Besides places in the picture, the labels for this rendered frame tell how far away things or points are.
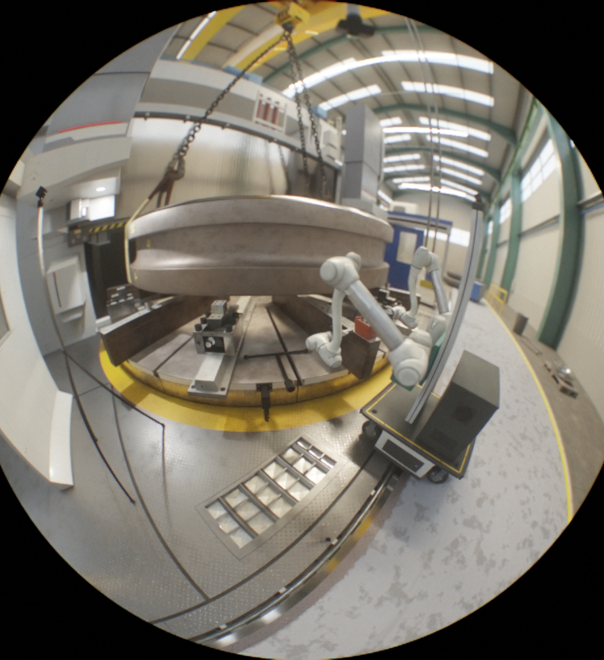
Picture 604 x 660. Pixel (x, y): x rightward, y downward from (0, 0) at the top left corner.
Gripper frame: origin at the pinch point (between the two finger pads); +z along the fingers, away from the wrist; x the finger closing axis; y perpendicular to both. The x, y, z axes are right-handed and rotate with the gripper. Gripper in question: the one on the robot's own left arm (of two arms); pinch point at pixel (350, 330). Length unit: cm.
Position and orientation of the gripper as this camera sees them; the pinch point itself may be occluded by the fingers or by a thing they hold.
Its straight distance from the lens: 159.5
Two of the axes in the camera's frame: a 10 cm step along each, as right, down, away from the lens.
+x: 4.6, 4.2, -7.8
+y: 0.3, 8.7, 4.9
